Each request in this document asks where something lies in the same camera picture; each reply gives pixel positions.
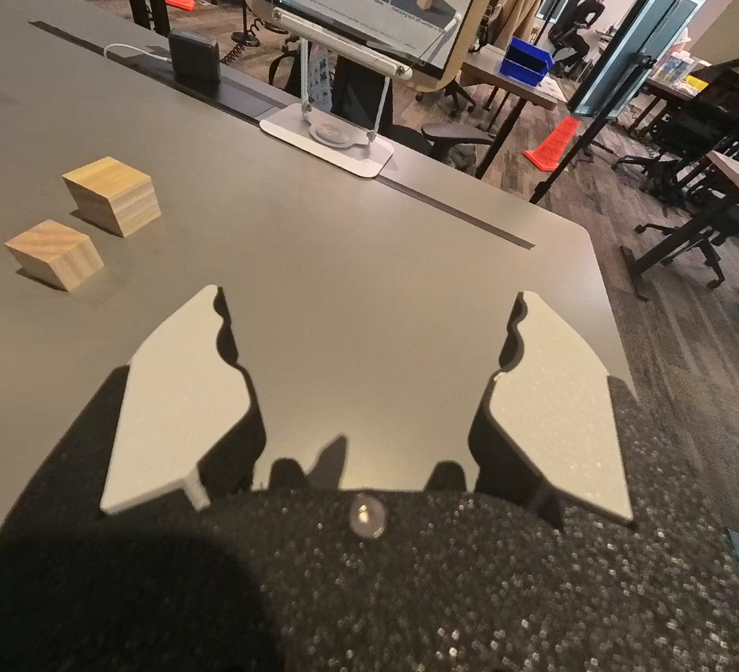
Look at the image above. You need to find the black power adapter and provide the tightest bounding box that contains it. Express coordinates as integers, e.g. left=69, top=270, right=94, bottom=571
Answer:
left=169, top=30, right=221, bottom=86

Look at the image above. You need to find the blue storage bin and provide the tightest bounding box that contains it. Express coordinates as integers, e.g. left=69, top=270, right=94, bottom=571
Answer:
left=499, top=37, right=554, bottom=88

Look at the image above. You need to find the medium wooden cube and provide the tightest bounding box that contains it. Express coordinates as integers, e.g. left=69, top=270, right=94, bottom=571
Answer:
left=5, top=220, right=105, bottom=292

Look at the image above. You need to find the white cable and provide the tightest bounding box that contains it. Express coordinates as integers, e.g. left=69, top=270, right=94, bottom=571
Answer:
left=104, top=44, right=172, bottom=63

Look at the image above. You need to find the black tripod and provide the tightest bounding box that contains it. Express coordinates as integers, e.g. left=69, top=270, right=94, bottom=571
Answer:
left=528, top=54, right=653, bottom=205

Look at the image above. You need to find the printed paper sheet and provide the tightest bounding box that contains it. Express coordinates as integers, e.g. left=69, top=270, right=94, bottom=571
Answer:
left=309, top=45, right=333, bottom=112

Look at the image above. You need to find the black office chair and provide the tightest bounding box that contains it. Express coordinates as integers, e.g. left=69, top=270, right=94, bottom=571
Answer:
left=615, top=123, right=728, bottom=205
left=332, top=54, right=494, bottom=164
left=416, top=77, right=477, bottom=117

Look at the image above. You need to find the black coiled cable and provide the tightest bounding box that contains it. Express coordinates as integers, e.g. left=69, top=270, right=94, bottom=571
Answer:
left=222, top=8, right=261, bottom=63

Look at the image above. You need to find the framed screen on tripod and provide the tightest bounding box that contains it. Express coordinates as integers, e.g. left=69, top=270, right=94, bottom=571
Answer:
left=567, top=0, right=712, bottom=119

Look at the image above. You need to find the black desk cable channel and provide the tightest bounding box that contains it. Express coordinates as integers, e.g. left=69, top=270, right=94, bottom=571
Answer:
left=29, top=20, right=537, bottom=249

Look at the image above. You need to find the beige coat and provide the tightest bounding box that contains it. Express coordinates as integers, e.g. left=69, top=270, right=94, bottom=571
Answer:
left=491, top=0, right=555, bottom=49

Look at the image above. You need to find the large wooden cube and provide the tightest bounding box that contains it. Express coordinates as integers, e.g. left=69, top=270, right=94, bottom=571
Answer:
left=62, top=157, right=161, bottom=238

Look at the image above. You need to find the dark desk frame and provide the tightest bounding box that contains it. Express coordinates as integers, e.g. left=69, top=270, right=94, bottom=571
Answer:
left=620, top=149, right=739, bottom=300

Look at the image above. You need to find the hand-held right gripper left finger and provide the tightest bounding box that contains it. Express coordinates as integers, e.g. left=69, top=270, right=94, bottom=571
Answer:
left=100, top=285, right=268, bottom=514

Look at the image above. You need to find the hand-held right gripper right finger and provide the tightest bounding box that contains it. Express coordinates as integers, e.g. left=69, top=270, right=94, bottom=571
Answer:
left=469, top=291, right=637, bottom=531

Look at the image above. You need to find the wooden background desk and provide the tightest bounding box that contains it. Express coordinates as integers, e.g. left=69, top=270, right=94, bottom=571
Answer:
left=459, top=42, right=575, bottom=176

